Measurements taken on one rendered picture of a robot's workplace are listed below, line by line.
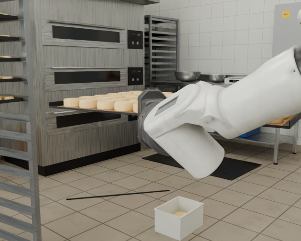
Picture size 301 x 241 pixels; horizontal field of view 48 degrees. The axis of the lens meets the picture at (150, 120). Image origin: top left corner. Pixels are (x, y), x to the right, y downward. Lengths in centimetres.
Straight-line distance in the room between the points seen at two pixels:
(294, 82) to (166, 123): 17
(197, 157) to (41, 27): 306
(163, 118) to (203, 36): 490
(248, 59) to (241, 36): 35
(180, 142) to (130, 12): 380
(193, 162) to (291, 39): 409
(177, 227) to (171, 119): 186
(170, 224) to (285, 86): 198
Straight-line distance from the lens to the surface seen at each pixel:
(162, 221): 235
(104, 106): 84
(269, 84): 40
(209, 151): 51
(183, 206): 258
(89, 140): 384
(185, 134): 49
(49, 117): 348
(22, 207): 184
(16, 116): 173
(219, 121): 44
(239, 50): 504
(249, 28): 499
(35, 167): 172
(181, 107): 45
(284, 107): 41
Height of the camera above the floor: 111
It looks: 9 degrees down
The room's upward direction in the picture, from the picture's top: straight up
